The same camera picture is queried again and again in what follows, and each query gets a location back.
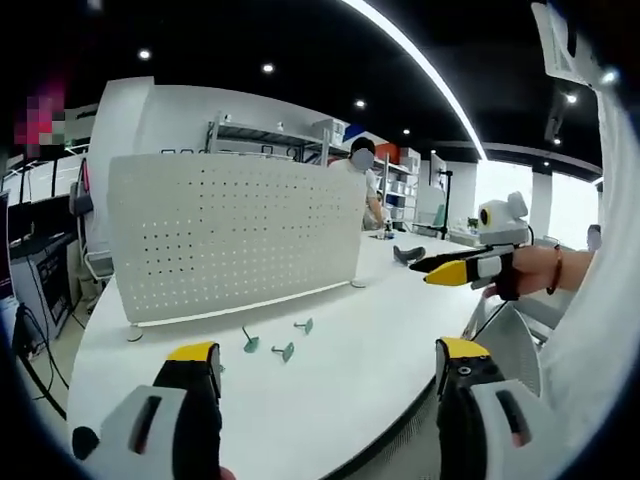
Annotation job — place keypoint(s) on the white worn device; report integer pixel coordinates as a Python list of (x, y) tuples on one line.
[(565, 40)]

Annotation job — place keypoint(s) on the black tripod stand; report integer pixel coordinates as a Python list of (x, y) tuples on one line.
[(445, 205)]

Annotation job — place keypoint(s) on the white perforated mounting plate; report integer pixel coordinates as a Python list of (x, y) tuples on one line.
[(235, 235)]

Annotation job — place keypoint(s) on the white mesh chair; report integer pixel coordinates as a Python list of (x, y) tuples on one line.
[(515, 345)]

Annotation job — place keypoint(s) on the metal storage shelving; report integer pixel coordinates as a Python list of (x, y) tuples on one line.
[(280, 142)]

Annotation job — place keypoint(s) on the person's white clothing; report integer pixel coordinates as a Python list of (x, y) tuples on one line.
[(600, 325)]

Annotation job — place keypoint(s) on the black curved object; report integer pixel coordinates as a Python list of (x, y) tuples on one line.
[(407, 254)]

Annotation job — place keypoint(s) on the person's right hand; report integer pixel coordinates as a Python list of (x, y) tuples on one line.
[(532, 272)]

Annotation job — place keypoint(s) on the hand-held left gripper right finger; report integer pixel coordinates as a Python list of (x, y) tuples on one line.
[(467, 400)]

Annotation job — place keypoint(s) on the small green plant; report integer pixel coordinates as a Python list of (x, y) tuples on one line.
[(473, 223)]

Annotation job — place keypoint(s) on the small black table device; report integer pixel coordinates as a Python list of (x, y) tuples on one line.
[(387, 230)]

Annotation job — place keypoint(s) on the person's left hand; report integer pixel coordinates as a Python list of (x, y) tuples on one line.
[(227, 474)]

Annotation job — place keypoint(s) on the dark equipment desk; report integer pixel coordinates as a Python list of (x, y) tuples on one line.
[(40, 270)]

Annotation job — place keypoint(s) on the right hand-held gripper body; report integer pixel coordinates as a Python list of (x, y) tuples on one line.
[(500, 220)]

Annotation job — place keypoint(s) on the green hook assembly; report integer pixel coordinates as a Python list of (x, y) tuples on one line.
[(306, 326), (250, 342), (285, 351)]

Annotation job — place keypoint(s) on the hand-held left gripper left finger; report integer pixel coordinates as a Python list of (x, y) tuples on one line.
[(195, 395)]

